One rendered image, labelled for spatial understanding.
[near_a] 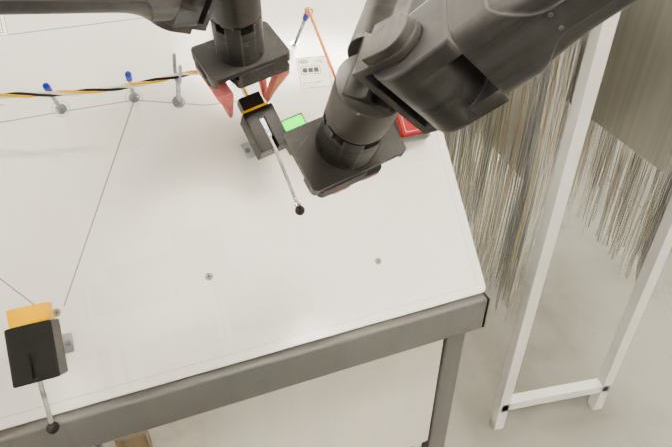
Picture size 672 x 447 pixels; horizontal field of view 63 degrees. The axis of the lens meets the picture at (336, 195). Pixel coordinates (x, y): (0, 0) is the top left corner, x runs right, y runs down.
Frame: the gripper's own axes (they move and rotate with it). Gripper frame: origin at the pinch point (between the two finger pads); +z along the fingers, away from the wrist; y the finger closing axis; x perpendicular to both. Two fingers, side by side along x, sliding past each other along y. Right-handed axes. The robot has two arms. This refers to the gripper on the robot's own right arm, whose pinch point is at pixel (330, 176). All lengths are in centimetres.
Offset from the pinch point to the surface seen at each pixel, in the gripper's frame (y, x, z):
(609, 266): -131, 43, 140
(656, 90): -96, 2, 44
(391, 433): -4, 36, 53
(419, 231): -15.6, 7.6, 21.9
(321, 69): -12.9, -20.7, 17.1
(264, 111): 0.5, -14.1, 9.1
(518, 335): -49, 37, 77
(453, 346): -17.2, 26.2, 37.5
